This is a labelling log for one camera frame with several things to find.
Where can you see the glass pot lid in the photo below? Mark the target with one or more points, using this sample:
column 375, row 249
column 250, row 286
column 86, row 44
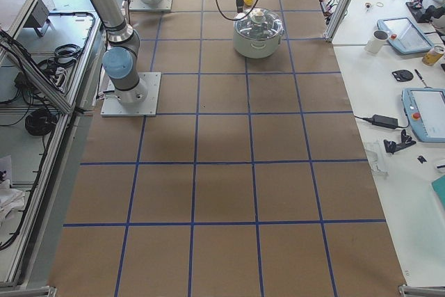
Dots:
column 259, row 24

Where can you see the pale green electric pot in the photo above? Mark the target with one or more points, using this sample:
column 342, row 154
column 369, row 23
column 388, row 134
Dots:
column 255, row 48

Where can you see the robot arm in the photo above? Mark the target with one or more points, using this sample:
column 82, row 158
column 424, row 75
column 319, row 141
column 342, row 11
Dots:
column 119, row 62

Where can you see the white mug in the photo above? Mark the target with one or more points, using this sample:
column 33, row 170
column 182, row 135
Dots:
column 376, row 41

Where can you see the upper teach pendant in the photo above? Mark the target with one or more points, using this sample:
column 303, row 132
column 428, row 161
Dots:
column 410, row 39

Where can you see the teach pendant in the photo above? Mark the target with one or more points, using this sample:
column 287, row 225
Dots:
column 424, row 108
column 410, row 39

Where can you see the black round disc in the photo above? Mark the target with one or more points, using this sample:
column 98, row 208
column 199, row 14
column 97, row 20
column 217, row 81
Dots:
column 403, row 75

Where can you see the black power brick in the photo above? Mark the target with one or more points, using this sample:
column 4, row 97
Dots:
column 384, row 121

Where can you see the yellow drink can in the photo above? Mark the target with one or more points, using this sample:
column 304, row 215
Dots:
column 433, row 55

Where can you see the grey box on stand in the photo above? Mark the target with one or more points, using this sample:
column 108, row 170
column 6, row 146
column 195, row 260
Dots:
column 38, row 19

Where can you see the lower teach pendant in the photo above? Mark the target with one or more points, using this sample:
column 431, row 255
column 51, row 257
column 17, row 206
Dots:
column 424, row 108

